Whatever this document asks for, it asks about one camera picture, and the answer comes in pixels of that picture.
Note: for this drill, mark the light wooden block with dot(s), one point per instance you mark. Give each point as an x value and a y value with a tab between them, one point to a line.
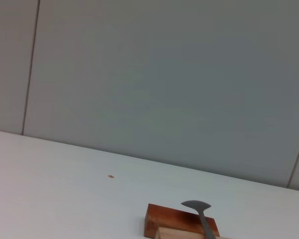
177	234

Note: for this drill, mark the dark red wooden block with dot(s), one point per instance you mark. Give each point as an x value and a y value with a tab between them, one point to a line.
169	216

